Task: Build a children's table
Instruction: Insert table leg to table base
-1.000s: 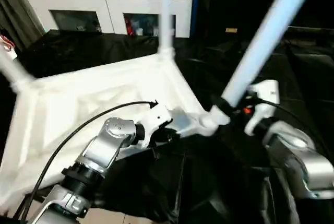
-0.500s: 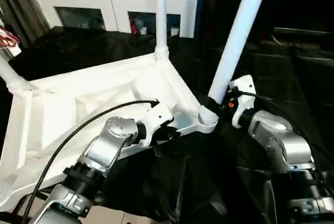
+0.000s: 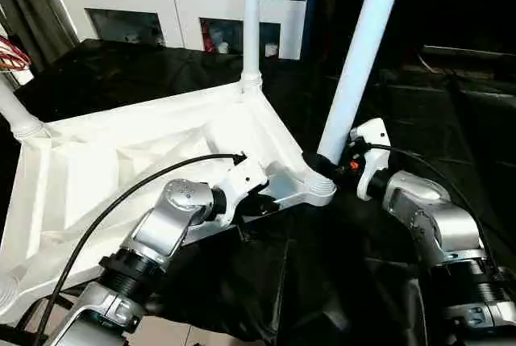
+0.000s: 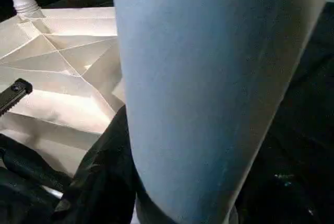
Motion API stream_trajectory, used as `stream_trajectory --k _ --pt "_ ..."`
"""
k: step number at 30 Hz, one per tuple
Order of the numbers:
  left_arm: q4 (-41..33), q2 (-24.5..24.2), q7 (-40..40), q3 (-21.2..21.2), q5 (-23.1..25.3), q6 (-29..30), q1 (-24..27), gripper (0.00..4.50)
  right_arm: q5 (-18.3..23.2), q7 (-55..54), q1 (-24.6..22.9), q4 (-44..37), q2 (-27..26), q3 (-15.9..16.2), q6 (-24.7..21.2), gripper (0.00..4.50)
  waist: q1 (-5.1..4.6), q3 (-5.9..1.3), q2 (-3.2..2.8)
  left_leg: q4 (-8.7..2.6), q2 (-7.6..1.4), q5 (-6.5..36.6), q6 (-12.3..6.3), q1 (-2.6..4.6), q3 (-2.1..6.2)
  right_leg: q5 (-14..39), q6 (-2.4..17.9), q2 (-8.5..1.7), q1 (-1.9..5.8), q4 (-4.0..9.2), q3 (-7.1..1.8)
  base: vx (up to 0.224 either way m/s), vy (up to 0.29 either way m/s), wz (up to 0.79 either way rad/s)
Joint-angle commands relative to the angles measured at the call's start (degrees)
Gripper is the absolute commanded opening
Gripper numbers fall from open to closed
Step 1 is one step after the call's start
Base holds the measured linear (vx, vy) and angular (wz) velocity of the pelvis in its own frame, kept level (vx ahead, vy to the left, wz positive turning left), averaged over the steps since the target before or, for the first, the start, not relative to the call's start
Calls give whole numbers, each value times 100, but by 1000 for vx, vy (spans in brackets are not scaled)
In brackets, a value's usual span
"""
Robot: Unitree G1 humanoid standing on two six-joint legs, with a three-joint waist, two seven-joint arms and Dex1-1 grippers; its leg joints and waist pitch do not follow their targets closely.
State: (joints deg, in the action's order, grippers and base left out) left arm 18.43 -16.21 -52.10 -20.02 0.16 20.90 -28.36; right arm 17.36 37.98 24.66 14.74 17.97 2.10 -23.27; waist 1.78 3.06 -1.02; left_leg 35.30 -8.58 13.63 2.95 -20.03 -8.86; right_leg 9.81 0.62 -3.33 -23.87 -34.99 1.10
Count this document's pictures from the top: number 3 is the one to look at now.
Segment white plastic table top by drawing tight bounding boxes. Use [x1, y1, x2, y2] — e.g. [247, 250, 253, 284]
[0, 81, 339, 326]

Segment black mat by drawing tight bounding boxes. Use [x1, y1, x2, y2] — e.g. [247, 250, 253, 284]
[0, 37, 516, 346]

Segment long dark bar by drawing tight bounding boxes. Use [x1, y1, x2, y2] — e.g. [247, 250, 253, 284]
[422, 44, 516, 65]

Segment white cabinet with glass doors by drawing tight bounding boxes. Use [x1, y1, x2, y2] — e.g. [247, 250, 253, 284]
[55, 0, 314, 61]

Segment grey curtain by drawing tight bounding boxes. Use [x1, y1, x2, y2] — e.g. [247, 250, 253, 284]
[0, 0, 81, 77]

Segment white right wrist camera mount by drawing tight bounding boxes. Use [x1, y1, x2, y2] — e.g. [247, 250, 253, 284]
[348, 118, 393, 202]

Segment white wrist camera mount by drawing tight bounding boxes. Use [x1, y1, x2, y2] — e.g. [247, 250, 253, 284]
[348, 118, 393, 202]
[216, 155, 270, 229]

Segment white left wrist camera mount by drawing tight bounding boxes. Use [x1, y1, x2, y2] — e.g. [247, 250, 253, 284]
[216, 155, 270, 229]

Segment black folding stand frame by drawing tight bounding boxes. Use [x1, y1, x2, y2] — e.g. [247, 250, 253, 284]
[0, 292, 82, 346]

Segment red wire clothes hangers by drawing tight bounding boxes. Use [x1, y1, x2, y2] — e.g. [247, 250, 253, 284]
[0, 34, 33, 73]

